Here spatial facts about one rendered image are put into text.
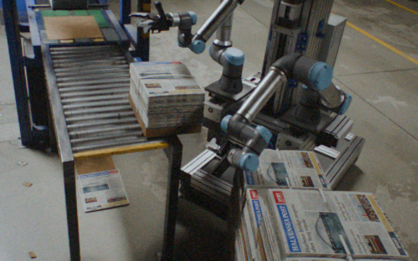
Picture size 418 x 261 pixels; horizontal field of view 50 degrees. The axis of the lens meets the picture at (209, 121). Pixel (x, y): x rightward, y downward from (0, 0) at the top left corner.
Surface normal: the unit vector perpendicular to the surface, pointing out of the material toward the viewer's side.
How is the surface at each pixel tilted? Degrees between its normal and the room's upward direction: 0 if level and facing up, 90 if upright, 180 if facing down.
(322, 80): 85
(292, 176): 0
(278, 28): 90
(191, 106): 90
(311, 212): 0
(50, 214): 0
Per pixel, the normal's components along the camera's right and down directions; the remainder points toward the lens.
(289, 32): -0.56, 0.38
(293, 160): 0.07, -0.86
